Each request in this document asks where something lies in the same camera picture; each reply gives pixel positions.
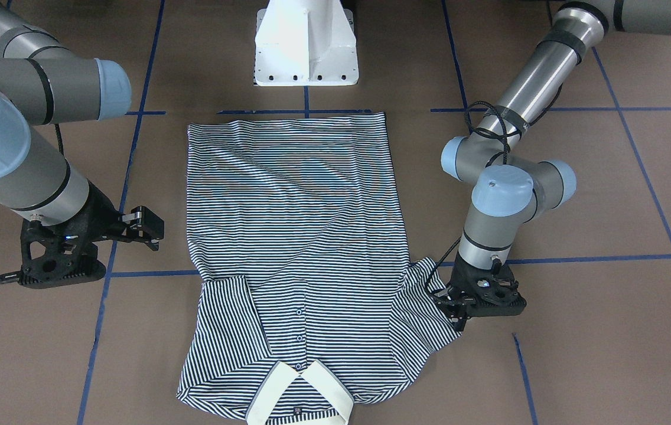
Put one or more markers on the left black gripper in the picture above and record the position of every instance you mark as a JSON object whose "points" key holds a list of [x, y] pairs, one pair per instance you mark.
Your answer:
{"points": [[452, 303]]}

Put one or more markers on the striped polo shirt white collar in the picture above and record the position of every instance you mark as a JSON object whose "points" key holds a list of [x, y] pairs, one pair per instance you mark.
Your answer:
{"points": [[309, 302]]}

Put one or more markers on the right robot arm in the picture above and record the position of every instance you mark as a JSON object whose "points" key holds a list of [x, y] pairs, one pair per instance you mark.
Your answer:
{"points": [[43, 83]]}

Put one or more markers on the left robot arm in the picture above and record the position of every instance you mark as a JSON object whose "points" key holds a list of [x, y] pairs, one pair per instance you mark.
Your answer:
{"points": [[564, 154]]}

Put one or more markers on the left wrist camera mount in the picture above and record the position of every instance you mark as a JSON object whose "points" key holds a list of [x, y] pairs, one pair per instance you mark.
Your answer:
{"points": [[495, 297]]}

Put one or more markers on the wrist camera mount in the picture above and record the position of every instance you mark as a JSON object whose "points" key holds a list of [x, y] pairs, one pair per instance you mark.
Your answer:
{"points": [[52, 260], [495, 297]]}

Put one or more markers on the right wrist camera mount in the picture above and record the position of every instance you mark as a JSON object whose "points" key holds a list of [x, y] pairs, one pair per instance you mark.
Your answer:
{"points": [[52, 260]]}

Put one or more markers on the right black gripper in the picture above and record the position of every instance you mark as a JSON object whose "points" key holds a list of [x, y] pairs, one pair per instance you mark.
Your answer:
{"points": [[101, 213]]}

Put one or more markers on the white pillar with base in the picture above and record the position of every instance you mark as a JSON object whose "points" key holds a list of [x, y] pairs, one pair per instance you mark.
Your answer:
{"points": [[306, 43]]}

